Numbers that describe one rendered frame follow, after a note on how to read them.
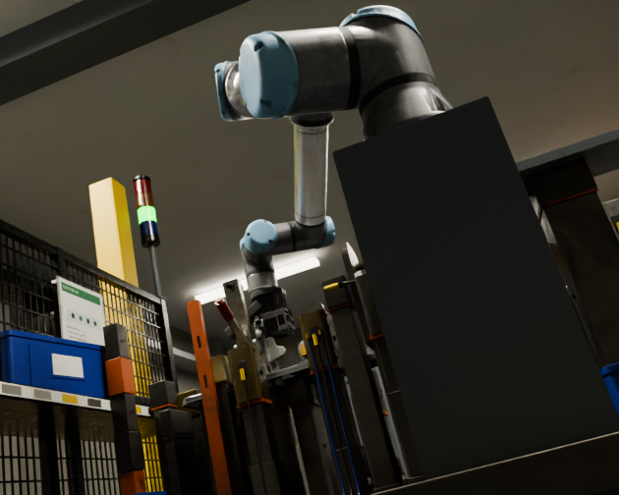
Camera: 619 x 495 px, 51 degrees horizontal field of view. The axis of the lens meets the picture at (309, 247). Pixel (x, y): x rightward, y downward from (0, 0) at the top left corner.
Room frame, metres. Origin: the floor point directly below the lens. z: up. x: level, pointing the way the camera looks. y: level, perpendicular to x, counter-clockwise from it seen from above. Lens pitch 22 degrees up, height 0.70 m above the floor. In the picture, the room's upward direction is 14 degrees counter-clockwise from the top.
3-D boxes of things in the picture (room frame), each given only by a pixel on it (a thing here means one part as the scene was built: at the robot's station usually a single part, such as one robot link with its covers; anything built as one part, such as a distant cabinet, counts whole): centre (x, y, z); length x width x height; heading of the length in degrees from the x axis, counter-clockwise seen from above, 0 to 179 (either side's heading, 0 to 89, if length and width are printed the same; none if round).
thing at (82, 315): (1.73, 0.69, 1.30); 0.23 x 0.02 x 0.31; 169
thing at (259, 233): (1.43, 0.10, 1.32); 0.11 x 0.11 x 0.08; 13
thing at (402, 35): (0.78, -0.17, 1.27); 0.13 x 0.12 x 0.14; 103
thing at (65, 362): (1.35, 0.64, 1.09); 0.30 x 0.17 x 0.13; 160
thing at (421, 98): (0.79, -0.17, 1.15); 0.15 x 0.15 x 0.10
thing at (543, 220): (1.07, -0.46, 0.92); 0.10 x 0.08 x 0.45; 79
